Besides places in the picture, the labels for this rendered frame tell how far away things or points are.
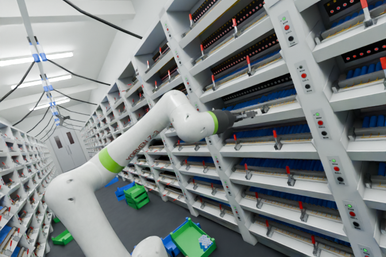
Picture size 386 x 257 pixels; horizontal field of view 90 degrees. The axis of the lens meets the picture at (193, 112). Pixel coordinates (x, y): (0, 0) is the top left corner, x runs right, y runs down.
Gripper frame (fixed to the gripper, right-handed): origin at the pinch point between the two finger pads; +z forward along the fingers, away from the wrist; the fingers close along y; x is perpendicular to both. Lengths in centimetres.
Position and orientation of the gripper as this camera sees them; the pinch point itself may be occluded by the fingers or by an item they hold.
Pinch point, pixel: (253, 113)
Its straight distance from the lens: 91.8
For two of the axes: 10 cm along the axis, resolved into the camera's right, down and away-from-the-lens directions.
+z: 8.1, -1.4, 5.7
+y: 5.4, -1.7, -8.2
